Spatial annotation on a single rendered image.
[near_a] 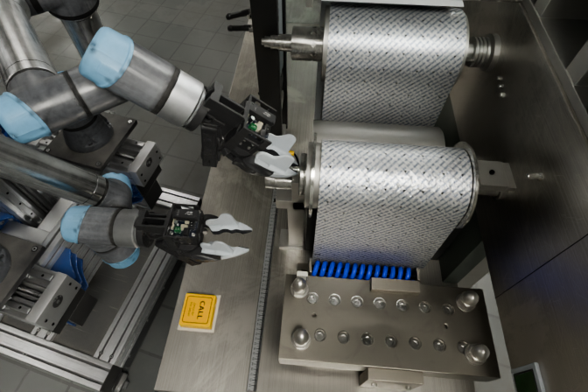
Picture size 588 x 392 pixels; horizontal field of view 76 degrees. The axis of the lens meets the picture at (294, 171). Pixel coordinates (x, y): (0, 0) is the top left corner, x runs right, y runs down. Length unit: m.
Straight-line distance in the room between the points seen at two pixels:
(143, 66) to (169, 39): 2.68
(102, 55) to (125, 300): 1.34
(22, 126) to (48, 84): 0.07
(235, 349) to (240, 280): 0.15
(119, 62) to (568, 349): 0.66
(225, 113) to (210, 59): 2.40
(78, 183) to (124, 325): 0.92
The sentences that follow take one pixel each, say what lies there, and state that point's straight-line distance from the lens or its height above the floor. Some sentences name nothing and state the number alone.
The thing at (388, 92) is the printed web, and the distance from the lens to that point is 0.76.
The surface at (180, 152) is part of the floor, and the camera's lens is 2.37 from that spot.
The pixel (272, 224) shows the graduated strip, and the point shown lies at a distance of 1.00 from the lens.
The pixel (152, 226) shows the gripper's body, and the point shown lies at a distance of 0.75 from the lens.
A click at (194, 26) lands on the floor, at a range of 3.31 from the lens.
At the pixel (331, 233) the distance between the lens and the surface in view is 0.71.
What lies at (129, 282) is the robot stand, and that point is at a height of 0.21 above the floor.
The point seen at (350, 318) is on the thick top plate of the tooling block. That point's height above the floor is 1.03.
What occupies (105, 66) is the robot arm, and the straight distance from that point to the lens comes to 0.55.
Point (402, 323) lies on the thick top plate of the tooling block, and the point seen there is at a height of 1.03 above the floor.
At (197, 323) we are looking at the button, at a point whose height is 0.92.
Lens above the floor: 1.79
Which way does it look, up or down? 55 degrees down
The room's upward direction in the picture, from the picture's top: straight up
